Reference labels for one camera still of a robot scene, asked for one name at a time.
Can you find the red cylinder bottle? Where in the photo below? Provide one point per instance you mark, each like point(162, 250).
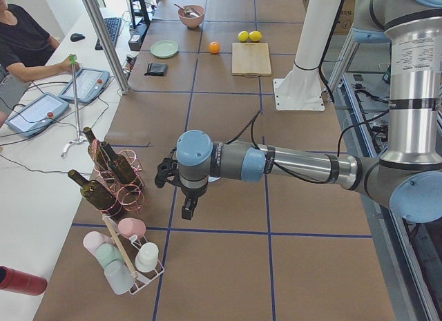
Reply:
point(19, 282)

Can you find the wooden cutting board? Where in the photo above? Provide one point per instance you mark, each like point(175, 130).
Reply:
point(251, 59)

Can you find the near yellow lemon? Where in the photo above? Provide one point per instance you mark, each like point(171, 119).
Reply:
point(243, 36)

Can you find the person in black shirt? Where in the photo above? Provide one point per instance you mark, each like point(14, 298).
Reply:
point(26, 47)

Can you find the teach pendant tablet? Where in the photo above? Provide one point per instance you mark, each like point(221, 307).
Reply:
point(37, 115)
point(90, 83)

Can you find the black computer mouse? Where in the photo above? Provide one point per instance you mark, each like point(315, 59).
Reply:
point(75, 37)

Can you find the light blue plate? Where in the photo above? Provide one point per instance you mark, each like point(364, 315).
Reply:
point(212, 179)

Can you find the aluminium frame post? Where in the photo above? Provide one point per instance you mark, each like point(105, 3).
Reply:
point(94, 13)

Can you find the metal stand with green top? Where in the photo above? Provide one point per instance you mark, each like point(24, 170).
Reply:
point(79, 139)

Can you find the grey blue cup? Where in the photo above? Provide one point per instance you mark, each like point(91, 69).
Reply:
point(119, 277)

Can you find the white wire cup rack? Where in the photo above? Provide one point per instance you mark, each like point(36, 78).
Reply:
point(129, 249)

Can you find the pale pink cup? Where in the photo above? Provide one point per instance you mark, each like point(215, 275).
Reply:
point(94, 239)

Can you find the mint green cup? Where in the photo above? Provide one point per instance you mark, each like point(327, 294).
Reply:
point(107, 253)

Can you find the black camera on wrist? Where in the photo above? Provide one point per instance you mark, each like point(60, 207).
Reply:
point(167, 172)

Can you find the pink bowl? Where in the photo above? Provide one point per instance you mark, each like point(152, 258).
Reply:
point(192, 22)

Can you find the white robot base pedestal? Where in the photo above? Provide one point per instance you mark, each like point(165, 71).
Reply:
point(301, 88)

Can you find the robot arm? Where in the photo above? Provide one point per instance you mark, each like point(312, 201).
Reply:
point(406, 178)

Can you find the folded grey cloth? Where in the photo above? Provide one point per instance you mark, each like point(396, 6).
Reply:
point(156, 69)

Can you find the green wine bottle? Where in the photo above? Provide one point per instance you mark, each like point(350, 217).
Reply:
point(99, 196)
point(122, 169)
point(97, 155)

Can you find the near teach pendant tablet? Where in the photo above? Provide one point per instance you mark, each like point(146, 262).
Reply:
point(37, 115)

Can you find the green plate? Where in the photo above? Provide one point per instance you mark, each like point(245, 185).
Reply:
point(164, 49)

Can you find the front green wine bottle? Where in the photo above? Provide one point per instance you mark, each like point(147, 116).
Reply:
point(99, 196)

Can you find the metal scoop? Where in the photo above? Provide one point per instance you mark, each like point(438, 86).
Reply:
point(190, 12)

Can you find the rear green wine bottle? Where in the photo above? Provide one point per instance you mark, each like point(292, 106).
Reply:
point(97, 155)

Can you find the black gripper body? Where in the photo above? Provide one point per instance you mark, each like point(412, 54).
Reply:
point(192, 192)

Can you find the black keyboard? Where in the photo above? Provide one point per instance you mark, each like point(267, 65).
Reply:
point(113, 25)

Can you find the orange fruit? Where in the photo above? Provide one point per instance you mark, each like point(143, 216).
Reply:
point(214, 47)

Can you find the yellow lemon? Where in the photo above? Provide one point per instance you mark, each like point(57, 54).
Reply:
point(255, 36)
point(243, 36)

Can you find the far teach pendant tablet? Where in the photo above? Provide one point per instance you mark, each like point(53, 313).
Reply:
point(90, 83)

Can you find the far yellow lemon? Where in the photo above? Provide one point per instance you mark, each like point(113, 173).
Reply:
point(255, 36)

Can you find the middle green wine bottle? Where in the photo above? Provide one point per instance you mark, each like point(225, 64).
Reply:
point(122, 169)

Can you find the copper wire bottle rack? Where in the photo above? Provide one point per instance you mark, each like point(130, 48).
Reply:
point(130, 195)

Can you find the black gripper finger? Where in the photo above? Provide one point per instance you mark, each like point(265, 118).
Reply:
point(188, 208)

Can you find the white cup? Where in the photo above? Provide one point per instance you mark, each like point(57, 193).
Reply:
point(147, 257)

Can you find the pink cup on rack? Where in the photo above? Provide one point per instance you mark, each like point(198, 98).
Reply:
point(130, 226)

